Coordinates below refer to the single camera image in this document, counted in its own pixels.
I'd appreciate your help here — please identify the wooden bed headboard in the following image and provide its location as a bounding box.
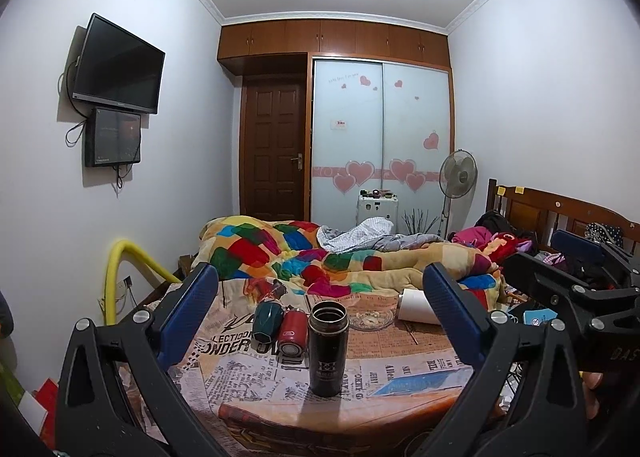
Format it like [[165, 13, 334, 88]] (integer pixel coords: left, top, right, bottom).
[[485, 178, 640, 259]]

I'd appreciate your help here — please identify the dark twig decoration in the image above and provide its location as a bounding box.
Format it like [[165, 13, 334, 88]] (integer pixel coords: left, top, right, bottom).
[[402, 209, 439, 239]]

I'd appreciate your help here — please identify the grey striped cloth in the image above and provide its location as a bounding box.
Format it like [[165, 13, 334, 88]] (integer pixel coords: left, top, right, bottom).
[[317, 216, 447, 254]]

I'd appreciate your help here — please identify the small black wall monitor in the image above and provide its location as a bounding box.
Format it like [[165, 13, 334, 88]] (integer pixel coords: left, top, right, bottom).
[[83, 107, 143, 169]]

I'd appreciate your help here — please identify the red paper bag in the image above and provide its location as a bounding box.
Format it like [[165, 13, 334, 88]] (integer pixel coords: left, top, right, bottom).
[[32, 376, 60, 439]]

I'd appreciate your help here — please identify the standing electric fan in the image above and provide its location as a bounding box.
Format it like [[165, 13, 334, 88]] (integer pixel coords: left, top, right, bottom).
[[436, 149, 479, 241]]

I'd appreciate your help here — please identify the colourful patchwork blanket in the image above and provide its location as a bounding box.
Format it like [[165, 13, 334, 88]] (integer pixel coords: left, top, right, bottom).
[[199, 215, 507, 311]]

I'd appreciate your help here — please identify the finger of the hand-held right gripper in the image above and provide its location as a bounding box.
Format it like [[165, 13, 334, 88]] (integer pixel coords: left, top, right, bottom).
[[550, 229, 640, 289], [502, 251, 640, 334]]

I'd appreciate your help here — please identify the small white appliance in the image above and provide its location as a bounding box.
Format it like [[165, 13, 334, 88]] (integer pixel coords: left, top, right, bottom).
[[355, 190, 401, 234]]

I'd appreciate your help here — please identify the glass dish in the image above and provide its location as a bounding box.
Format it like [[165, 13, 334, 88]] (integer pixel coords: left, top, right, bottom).
[[347, 309, 395, 333]]

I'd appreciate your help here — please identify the newspaper print tablecloth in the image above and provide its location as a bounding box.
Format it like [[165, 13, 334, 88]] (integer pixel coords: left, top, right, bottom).
[[119, 277, 507, 457]]

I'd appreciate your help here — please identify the person's right hand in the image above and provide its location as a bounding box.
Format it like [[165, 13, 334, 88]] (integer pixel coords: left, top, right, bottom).
[[581, 371, 604, 421]]

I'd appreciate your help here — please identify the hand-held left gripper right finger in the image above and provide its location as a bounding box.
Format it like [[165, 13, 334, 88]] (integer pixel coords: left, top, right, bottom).
[[420, 262, 601, 457]]

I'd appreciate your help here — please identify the red cup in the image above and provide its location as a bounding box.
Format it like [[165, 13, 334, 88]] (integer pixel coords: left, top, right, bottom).
[[277, 309, 310, 358]]

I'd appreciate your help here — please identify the brown wooden door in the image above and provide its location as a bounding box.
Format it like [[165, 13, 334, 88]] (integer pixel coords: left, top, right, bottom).
[[241, 81, 307, 224]]

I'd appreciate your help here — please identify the black clothing pile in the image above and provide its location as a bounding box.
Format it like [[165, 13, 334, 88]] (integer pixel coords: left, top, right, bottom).
[[474, 210, 517, 239]]

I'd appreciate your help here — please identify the black insulated cup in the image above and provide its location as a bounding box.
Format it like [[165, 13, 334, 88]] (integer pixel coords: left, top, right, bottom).
[[307, 300, 350, 398]]

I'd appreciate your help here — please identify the sliding wardrobe with heart stickers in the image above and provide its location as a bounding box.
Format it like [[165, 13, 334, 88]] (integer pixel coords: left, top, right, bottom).
[[309, 56, 455, 240]]

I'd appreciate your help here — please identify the black white patterned bag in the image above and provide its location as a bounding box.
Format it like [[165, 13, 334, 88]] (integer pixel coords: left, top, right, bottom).
[[584, 222, 626, 249]]

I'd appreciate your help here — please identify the green cup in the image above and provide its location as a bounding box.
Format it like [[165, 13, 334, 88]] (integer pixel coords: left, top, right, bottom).
[[251, 302, 285, 356]]

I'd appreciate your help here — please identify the yellow foam tube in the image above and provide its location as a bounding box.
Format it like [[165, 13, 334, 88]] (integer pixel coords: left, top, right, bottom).
[[102, 238, 184, 327]]

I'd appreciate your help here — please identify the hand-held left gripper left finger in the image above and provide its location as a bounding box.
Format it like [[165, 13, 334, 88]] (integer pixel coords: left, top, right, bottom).
[[54, 262, 233, 457]]

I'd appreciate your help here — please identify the red plush toy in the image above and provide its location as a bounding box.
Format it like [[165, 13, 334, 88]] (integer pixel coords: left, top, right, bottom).
[[481, 231, 537, 264]]

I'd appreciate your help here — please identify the black television cable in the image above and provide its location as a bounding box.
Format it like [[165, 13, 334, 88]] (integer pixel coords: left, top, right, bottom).
[[57, 53, 87, 148]]

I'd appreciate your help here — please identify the wall-mounted black television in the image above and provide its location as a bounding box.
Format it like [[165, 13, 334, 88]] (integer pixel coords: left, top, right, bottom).
[[71, 13, 166, 116]]

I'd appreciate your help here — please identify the brown overhead cabinet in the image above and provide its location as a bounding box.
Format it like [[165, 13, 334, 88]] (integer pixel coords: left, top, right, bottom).
[[216, 19, 454, 78]]

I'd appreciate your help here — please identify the white cup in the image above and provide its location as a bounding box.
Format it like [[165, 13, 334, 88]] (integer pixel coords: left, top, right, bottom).
[[397, 288, 442, 324]]

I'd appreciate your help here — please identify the pink cloth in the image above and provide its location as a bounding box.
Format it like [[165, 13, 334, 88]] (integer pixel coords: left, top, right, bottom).
[[449, 226, 495, 251]]

